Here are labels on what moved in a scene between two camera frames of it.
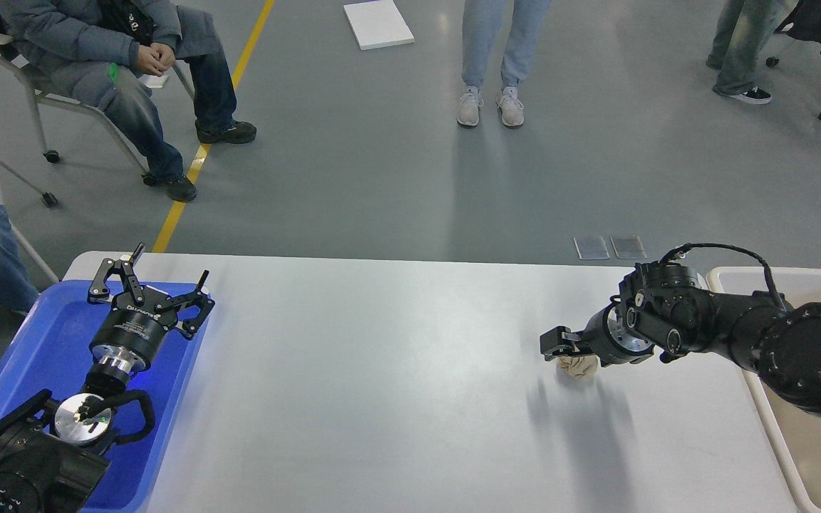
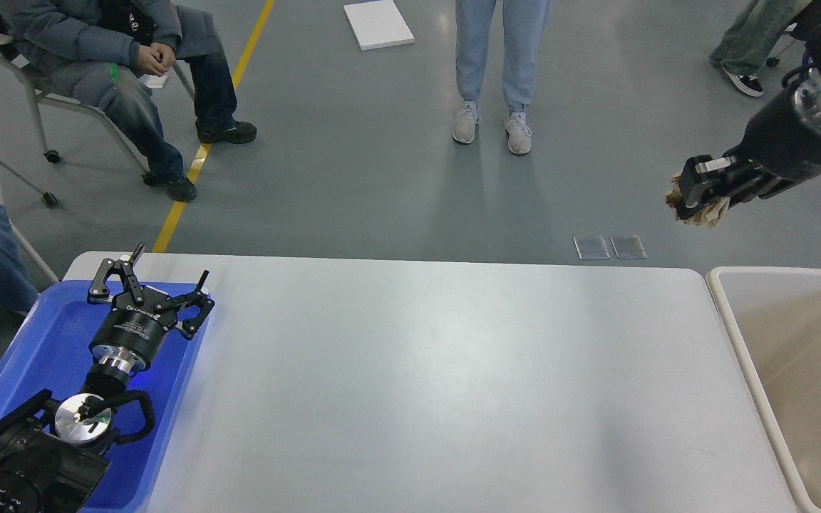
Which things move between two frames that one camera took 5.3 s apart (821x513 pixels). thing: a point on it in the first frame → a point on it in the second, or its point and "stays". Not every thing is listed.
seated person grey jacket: (102, 54) stays
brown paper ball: (579, 365) → (708, 217)
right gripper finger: (558, 342) → (705, 178)
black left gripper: (130, 335) stays
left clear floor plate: (591, 247) stays
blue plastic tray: (47, 348) stays
